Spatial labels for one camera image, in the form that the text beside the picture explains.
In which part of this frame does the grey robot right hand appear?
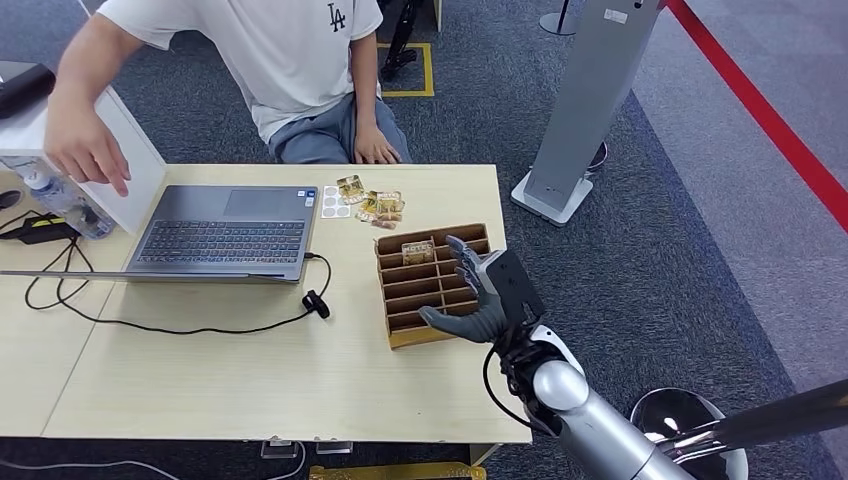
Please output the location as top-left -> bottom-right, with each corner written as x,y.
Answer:
417,234 -> 547,345

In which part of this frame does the person's right hand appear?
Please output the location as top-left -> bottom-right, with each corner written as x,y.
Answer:
43,102 -> 132,199

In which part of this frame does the person's left hand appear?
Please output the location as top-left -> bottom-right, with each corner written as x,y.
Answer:
352,124 -> 403,166

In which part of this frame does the brown cardboard slot organizer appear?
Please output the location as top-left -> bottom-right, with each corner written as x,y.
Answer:
374,222 -> 494,351

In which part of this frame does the person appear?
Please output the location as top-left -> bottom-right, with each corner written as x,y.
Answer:
43,0 -> 413,199

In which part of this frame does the clear plastic water bottle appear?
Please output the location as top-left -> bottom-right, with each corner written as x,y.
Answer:
11,160 -> 118,241

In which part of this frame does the white box shelf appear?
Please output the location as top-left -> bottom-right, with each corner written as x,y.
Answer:
0,60 -> 169,237

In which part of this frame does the white round sticker sheet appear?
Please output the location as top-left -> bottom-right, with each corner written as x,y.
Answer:
320,185 -> 352,221

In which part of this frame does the black pouch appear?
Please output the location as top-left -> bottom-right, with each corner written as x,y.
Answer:
0,62 -> 58,121

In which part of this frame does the black power adapter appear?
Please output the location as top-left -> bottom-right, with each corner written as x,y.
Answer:
0,214 -> 83,247

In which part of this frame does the black tripod stand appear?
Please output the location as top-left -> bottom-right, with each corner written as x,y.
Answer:
380,0 -> 426,82

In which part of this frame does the grey open laptop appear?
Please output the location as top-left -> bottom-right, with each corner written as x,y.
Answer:
0,184 -> 320,287

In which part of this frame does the grey kiosk stand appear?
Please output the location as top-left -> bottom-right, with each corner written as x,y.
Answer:
509,0 -> 664,229

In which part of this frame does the chrome round base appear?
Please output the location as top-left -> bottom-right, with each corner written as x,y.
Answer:
629,386 -> 751,480

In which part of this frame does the light wooden desk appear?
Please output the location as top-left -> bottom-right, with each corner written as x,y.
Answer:
42,163 -> 533,467
0,170 -> 137,439

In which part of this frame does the yellow cardboard piece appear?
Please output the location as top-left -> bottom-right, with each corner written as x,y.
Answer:
307,462 -> 488,480

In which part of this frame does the silver stanchion base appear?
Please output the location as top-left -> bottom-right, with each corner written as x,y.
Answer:
537,0 -> 586,37

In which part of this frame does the red barrier belt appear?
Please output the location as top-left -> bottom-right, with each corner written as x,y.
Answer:
664,0 -> 848,234

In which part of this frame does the black pole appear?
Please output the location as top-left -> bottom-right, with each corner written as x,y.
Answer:
655,379 -> 848,462

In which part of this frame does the black laptop power cable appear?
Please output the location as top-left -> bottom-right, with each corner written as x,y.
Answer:
23,233 -> 333,337

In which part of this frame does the white cable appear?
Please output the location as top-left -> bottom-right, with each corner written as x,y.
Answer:
0,439 -> 308,480

